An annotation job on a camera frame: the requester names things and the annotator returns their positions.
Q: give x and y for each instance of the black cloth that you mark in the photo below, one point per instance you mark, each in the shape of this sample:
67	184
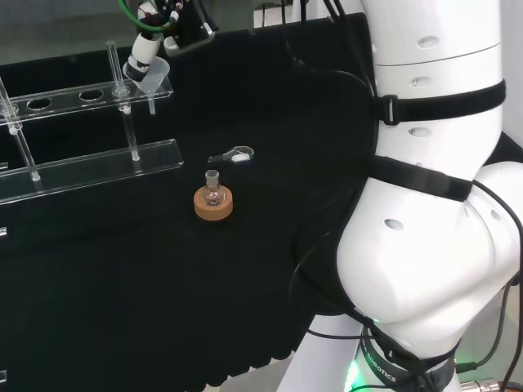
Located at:
122	286

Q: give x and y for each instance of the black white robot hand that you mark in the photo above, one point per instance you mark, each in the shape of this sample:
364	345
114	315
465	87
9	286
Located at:
144	51

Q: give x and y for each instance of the clear acrylic funnel stand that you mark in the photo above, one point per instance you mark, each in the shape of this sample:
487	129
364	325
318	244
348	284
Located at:
90	161

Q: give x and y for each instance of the small glass round-bottom flask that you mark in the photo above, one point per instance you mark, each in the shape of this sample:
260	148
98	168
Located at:
212	195

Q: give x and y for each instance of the clear plastic funnel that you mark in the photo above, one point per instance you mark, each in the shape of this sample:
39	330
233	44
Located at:
157	70

